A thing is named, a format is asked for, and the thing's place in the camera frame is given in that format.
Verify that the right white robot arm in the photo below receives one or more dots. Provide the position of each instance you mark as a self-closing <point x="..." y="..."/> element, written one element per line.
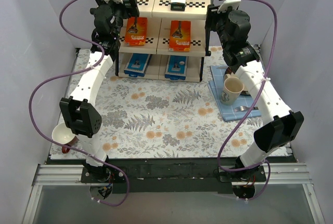
<point x="280" y="123"/>

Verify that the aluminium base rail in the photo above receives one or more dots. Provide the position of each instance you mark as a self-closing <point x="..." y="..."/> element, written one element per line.
<point x="172" y="191"/>

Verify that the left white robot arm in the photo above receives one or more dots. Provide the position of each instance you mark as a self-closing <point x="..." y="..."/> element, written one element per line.
<point x="78" y="110"/>

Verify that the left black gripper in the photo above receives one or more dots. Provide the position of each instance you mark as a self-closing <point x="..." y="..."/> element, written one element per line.
<point x="131" y="4"/>

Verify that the beige ceramic mug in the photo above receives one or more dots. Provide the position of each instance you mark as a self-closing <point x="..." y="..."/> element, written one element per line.
<point x="231" y="90"/>

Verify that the blue checked cloth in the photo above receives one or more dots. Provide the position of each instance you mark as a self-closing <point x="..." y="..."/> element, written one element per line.
<point x="229" y="113"/>

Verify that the beige three-tier shelf rack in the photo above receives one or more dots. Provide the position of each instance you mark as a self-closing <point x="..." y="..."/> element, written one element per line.
<point x="160" y="15"/>

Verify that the silver fork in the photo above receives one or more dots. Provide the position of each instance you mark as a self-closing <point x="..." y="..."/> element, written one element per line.
<point x="241" y="109"/>

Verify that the floral table mat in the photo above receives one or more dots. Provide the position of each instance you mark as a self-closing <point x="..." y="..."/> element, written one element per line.
<point x="144" y="118"/>

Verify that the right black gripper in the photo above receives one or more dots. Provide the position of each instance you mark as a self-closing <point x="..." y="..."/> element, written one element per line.
<point x="210" y="12"/>

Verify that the blue razor box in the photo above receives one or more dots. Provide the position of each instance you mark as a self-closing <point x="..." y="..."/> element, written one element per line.
<point x="176" y="68"/>
<point x="137" y="65"/>

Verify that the orange Gillette razor pack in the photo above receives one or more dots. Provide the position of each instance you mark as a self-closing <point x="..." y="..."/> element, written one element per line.
<point x="136" y="31"/>
<point x="180" y="36"/>

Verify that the dark rimmed plate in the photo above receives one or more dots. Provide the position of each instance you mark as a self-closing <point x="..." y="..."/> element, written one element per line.
<point x="229" y="73"/>

